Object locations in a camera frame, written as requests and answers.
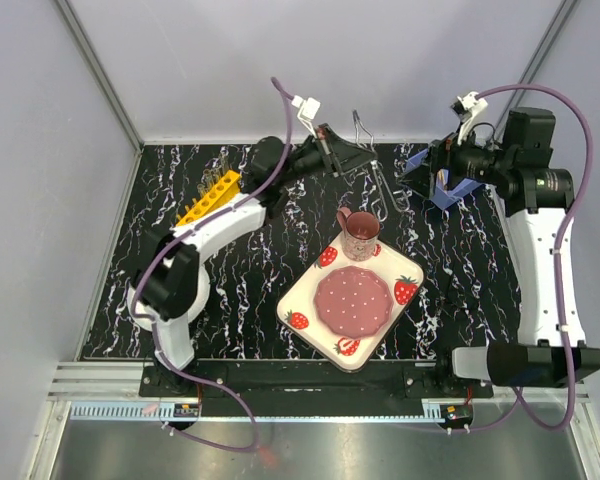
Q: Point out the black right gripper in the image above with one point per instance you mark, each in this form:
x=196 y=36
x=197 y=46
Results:
x=445 y=154

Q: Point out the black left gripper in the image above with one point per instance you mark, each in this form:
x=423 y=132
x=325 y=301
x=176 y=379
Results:
x=338 y=155

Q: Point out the clear glass test tube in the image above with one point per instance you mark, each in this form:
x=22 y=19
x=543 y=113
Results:
x=211 y=177
x=202 y=189
x=224 y=163

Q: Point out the wooden test tube clamp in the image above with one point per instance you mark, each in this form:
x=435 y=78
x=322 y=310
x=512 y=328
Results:
x=443 y=177

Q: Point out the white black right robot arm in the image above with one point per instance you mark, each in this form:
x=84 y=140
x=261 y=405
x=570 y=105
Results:
x=551 y=349

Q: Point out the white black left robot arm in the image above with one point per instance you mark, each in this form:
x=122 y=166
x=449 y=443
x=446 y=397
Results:
x=171 y=285

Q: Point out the blue plastic box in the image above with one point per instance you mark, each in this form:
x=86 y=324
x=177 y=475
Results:
x=444 y=199

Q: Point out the pink patterned mug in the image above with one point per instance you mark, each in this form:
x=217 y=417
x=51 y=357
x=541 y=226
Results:
x=360 y=232

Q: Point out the yellow test tube rack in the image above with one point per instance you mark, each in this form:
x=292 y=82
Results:
x=217 y=195

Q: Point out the pink polka dot plate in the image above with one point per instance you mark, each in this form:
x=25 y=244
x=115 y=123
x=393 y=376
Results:
x=353 y=302

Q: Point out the strawberry print white tray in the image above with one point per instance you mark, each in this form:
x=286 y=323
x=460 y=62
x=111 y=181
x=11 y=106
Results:
x=296 y=311

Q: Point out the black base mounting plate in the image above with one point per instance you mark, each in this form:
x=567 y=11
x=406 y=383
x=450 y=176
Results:
x=311 y=388

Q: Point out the white round dish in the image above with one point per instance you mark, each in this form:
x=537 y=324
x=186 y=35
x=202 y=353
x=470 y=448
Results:
x=188 y=302

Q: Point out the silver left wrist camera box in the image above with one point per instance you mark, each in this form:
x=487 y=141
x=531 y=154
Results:
x=306 y=111

